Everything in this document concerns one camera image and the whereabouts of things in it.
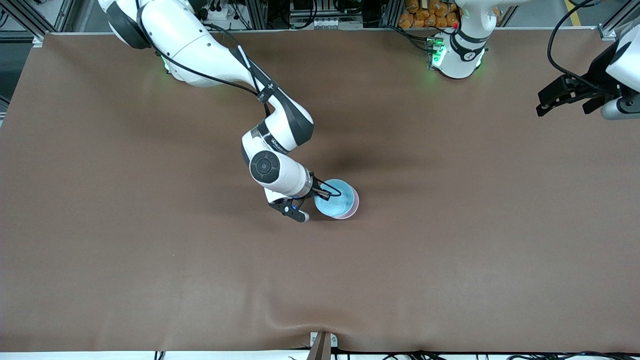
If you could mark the orange snack pile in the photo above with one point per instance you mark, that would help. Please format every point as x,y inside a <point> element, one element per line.
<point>425,15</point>

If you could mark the blue bowl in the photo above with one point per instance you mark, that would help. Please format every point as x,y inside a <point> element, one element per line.
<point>336,204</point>

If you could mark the white power strip with plugs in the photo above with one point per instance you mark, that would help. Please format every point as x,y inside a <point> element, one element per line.
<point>217,14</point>

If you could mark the pink bowl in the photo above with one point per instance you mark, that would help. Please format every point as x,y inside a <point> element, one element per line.
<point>354,207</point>

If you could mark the brown table cover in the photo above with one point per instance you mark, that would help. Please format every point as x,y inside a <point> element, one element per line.
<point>320,275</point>

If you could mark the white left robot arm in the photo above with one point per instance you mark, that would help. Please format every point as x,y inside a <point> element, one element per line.
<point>457,55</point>

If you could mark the metal bracket with bar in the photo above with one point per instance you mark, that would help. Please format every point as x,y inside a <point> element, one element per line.
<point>322,347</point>

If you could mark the white socket strip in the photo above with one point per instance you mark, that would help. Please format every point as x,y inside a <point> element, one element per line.
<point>327,23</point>

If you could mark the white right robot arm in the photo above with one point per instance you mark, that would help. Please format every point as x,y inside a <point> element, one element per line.
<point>190,40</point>

